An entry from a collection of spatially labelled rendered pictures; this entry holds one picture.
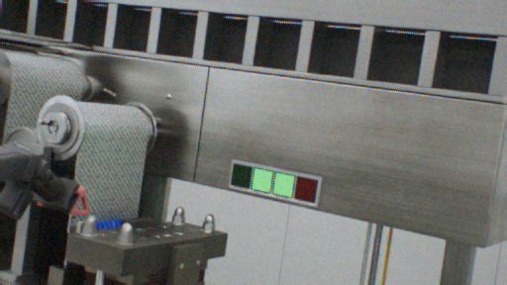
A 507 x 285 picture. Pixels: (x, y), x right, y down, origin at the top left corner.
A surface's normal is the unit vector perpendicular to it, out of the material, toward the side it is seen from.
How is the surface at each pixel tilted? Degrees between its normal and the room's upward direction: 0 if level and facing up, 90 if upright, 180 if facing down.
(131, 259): 90
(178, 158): 90
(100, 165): 90
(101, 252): 90
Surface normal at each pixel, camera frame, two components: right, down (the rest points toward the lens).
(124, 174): 0.84, 0.15
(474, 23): -0.52, -0.02
